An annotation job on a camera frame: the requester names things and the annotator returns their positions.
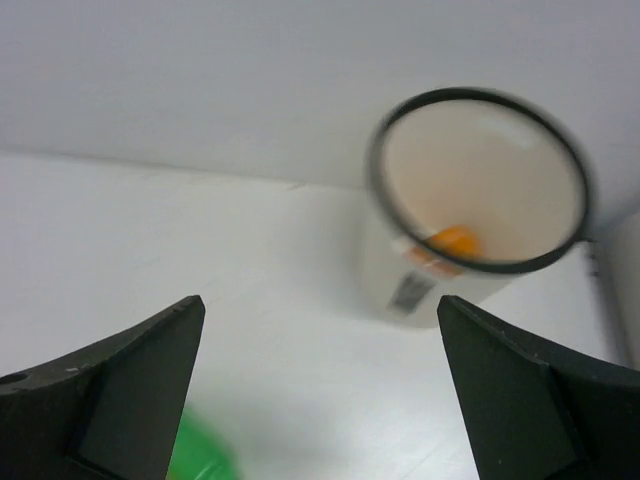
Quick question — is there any green plastic bottle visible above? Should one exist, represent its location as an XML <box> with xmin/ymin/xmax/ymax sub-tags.
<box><xmin>167</xmin><ymin>406</ymin><xmax>241</xmax><ymax>480</ymax></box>

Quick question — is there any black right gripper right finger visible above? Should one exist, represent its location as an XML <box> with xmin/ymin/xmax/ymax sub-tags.
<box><xmin>437</xmin><ymin>296</ymin><xmax>639</xmax><ymax>479</ymax></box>

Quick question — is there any white bin black rim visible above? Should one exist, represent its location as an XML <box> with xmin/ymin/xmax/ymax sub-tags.
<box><xmin>358</xmin><ymin>87</ymin><xmax>593</xmax><ymax>329</ymax></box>

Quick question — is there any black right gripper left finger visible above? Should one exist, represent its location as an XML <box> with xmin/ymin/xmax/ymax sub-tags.
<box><xmin>1</xmin><ymin>295</ymin><xmax>205</xmax><ymax>479</ymax></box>

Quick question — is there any orange juice bottle white label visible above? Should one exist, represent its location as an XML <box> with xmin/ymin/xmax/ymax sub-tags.
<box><xmin>405</xmin><ymin>225</ymin><xmax>484</xmax><ymax>277</ymax></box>

